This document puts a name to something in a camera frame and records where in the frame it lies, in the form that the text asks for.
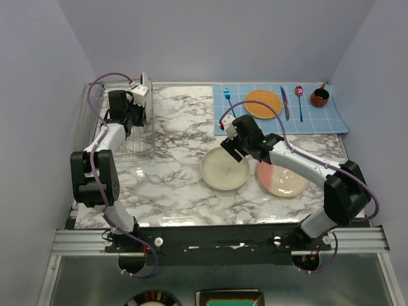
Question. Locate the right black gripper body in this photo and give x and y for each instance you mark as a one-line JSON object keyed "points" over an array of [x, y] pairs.
{"points": [[245, 144]]}

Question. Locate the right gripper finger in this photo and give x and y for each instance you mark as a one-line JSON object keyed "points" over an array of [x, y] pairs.
{"points": [[244, 151], [229, 146]]}

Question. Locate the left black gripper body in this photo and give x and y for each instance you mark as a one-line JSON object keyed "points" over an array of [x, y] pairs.
{"points": [[134, 112]]}

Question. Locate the cream white plate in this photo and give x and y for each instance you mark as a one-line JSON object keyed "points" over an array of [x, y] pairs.
{"points": [[222, 172]]}

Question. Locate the wire dish rack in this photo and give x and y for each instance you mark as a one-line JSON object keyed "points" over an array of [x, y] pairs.
{"points": [[139, 145]]}

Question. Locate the pink and cream plate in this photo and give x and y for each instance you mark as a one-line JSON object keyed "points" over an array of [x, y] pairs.
{"points": [[279, 181]]}

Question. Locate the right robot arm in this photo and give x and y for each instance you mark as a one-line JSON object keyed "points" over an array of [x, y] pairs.
{"points": [[345, 194]]}

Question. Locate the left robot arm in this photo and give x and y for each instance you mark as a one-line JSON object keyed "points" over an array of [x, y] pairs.
{"points": [[94, 175]]}

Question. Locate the blue metal fork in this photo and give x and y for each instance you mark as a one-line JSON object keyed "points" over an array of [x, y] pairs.
{"points": [[228, 98]]}

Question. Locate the blue tiled placemat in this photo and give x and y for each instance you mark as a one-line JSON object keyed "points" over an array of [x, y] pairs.
{"points": [[324, 120]]}

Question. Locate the iridescent table knife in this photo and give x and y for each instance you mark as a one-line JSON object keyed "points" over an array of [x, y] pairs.
{"points": [[286, 104]]}

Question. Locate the iridescent spoon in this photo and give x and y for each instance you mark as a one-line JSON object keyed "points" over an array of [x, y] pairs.
{"points": [[299, 93]]}

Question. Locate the brown ceramic cup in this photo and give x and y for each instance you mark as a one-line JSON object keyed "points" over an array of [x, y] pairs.
{"points": [[319, 97]]}

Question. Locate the black mounting base bar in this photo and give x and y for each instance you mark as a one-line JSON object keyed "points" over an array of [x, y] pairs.
{"points": [[252, 244]]}

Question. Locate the dark rectangular tray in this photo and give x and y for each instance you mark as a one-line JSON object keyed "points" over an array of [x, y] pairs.
{"points": [[249, 296]]}

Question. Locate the round striped object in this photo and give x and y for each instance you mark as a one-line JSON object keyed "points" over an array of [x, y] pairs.
{"points": [[153, 297]]}

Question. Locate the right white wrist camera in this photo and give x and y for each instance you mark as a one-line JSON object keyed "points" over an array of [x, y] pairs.
{"points": [[227, 126]]}

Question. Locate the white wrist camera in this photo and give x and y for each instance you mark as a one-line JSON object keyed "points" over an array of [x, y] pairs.
{"points": [[139, 93], [227, 126]]}

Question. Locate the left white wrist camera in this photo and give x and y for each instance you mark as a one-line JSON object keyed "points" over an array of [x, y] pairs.
{"points": [[139, 93]]}

